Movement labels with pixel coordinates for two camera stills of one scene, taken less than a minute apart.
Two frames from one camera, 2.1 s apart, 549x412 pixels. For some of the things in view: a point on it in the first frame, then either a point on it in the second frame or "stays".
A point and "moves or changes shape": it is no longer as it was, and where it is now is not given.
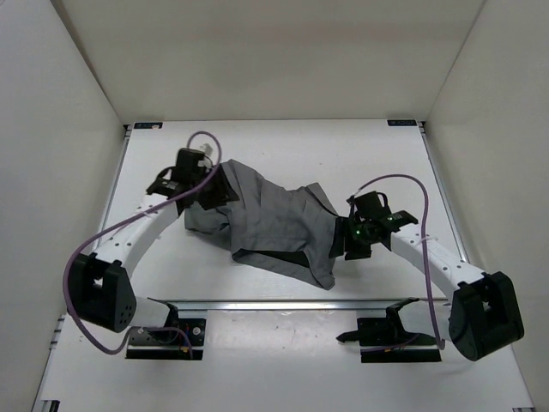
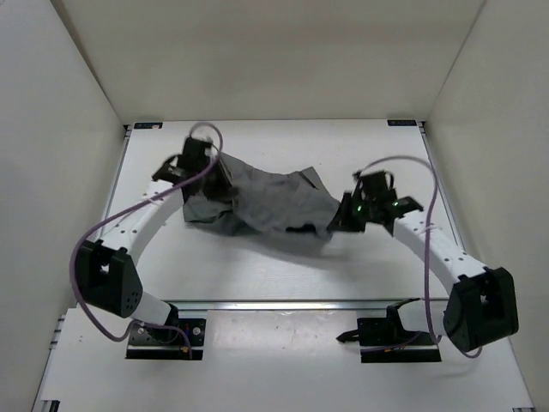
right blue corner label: x=402 y=123 stays
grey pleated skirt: x=288 y=231 moves or changes shape
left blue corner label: x=156 y=125 stays
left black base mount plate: x=178 y=339 stays
